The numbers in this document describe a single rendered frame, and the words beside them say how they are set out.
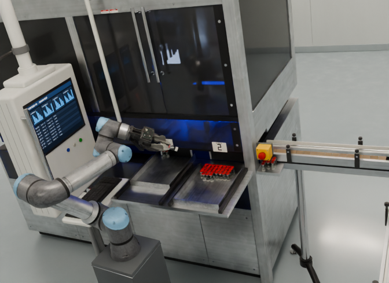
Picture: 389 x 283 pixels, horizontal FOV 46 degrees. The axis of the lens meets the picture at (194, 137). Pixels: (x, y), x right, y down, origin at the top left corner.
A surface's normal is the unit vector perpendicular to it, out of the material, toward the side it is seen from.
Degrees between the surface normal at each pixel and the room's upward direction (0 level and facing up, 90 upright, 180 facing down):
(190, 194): 0
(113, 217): 7
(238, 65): 90
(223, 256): 90
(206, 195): 0
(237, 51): 90
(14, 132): 90
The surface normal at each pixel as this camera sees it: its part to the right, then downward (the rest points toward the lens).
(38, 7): -0.41, 0.48
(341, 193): -0.17, -0.88
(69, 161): 0.90, 0.04
